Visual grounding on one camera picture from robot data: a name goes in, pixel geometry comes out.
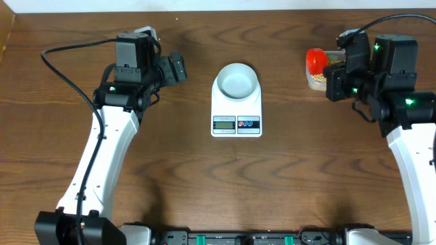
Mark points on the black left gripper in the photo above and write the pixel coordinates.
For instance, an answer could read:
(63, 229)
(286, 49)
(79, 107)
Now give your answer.
(163, 67)

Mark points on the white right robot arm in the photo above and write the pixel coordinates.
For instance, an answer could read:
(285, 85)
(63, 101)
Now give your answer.
(383, 76)

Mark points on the white digital kitchen scale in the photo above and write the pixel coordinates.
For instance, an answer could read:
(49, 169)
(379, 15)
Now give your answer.
(235, 118)

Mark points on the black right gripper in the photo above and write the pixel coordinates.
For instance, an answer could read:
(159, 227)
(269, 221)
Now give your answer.
(334, 75)

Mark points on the clear plastic food container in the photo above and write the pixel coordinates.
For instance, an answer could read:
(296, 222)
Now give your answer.
(317, 82)

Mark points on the pile of soybeans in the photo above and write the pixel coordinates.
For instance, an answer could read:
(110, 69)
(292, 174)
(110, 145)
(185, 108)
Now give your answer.
(319, 76)

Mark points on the red plastic measuring scoop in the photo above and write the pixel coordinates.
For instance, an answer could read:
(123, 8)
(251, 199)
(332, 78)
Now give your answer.
(316, 60)

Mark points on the white round bowl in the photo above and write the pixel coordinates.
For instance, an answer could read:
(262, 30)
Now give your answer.
(237, 81)

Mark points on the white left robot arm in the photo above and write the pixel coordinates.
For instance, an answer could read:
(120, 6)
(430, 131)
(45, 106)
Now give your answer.
(83, 215)

